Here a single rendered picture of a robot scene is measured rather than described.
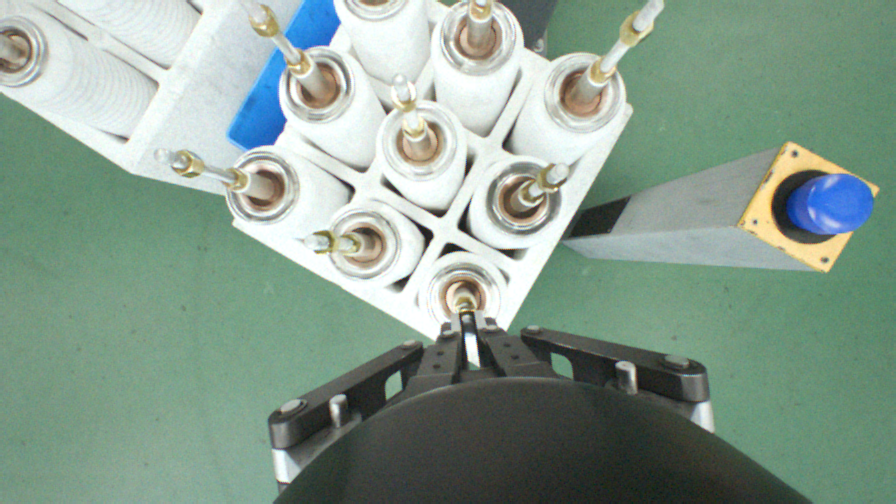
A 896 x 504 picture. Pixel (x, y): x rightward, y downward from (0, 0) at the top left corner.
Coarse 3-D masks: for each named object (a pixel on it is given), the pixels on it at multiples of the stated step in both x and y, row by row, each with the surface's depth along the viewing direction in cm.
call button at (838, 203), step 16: (832, 176) 16; (848, 176) 16; (800, 192) 16; (816, 192) 16; (832, 192) 16; (848, 192) 16; (864, 192) 15; (800, 208) 16; (816, 208) 16; (832, 208) 16; (848, 208) 16; (864, 208) 16; (800, 224) 17; (816, 224) 16; (832, 224) 16; (848, 224) 16
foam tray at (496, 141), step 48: (432, 0) 31; (336, 48) 32; (384, 96) 31; (432, 96) 34; (288, 144) 32; (480, 144) 31; (384, 192) 32; (576, 192) 31; (288, 240) 32; (432, 240) 32; (384, 288) 32; (528, 288) 31; (432, 336) 32
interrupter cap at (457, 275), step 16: (448, 272) 24; (464, 272) 24; (480, 272) 24; (432, 288) 24; (448, 288) 24; (480, 288) 24; (496, 288) 24; (432, 304) 24; (448, 304) 24; (480, 304) 24; (496, 304) 24; (448, 320) 24
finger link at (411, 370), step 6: (444, 324) 15; (450, 324) 15; (444, 330) 14; (462, 342) 12; (426, 348) 12; (462, 348) 11; (462, 354) 11; (420, 360) 10; (462, 360) 11; (408, 366) 10; (414, 366) 10; (462, 366) 11; (402, 372) 10; (408, 372) 10; (414, 372) 10; (402, 378) 10; (408, 378) 10; (402, 384) 11; (402, 390) 11
